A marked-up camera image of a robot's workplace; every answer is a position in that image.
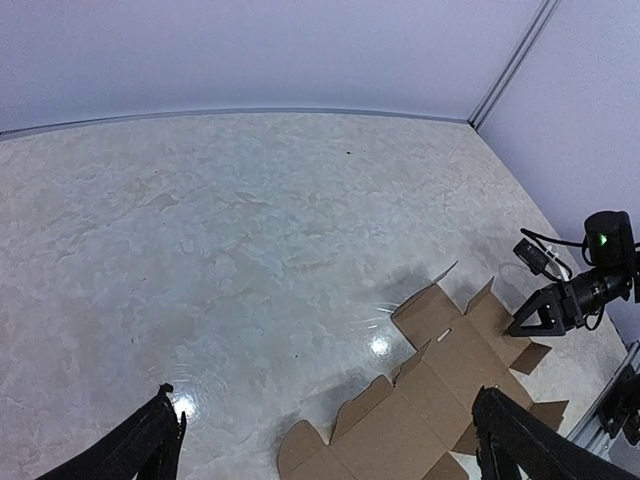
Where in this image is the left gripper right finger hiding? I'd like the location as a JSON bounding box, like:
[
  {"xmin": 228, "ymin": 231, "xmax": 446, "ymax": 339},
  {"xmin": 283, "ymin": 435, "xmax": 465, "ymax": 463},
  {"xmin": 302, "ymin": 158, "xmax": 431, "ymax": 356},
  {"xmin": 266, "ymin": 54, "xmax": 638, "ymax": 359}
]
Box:
[{"xmin": 472, "ymin": 387, "xmax": 636, "ymax": 480}]

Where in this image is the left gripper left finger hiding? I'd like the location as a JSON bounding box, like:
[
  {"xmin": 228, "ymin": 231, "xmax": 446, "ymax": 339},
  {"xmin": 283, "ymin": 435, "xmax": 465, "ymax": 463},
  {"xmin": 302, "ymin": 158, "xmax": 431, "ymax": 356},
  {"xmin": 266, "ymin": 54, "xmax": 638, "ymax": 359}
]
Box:
[{"xmin": 41, "ymin": 383, "xmax": 187, "ymax": 480}]

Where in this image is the brown cardboard paper box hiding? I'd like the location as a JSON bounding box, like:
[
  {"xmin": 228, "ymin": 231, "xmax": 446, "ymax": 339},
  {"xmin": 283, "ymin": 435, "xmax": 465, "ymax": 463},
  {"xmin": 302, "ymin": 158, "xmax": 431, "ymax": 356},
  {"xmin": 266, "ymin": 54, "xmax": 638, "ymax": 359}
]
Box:
[{"xmin": 277, "ymin": 278, "xmax": 568, "ymax": 479}]

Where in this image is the right aluminium frame post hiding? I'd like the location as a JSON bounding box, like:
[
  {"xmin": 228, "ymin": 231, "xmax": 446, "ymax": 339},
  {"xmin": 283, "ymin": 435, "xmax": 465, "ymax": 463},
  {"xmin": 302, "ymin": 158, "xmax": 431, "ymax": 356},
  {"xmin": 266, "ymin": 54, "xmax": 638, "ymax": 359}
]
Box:
[{"xmin": 467, "ymin": 0, "xmax": 562, "ymax": 132}]

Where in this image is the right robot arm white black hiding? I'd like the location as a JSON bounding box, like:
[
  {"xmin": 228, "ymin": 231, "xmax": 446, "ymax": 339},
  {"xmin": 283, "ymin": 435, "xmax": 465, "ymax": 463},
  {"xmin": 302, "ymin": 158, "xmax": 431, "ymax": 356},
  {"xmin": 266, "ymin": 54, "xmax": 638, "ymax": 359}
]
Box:
[{"xmin": 507, "ymin": 210, "xmax": 639, "ymax": 337}]

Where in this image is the front aluminium rail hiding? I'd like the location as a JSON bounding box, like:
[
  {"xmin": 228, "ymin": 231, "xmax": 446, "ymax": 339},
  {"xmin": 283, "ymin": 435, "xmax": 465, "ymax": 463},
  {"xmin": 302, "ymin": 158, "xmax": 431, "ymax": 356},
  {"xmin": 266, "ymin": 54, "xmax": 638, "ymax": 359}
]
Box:
[{"xmin": 567, "ymin": 341, "xmax": 639, "ymax": 475}]

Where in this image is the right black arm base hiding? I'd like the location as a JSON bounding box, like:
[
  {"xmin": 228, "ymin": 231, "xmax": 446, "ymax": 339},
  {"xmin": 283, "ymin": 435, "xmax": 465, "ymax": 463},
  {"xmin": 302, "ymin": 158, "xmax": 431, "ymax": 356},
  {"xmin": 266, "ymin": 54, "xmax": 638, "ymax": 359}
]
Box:
[{"xmin": 598, "ymin": 368, "xmax": 639, "ymax": 446}]

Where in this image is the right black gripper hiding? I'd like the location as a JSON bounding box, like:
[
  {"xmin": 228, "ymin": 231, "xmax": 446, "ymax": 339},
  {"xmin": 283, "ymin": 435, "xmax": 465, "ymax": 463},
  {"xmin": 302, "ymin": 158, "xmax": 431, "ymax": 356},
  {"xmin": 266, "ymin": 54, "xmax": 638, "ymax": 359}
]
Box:
[{"xmin": 507, "ymin": 267, "xmax": 630, "ymax": 337}]

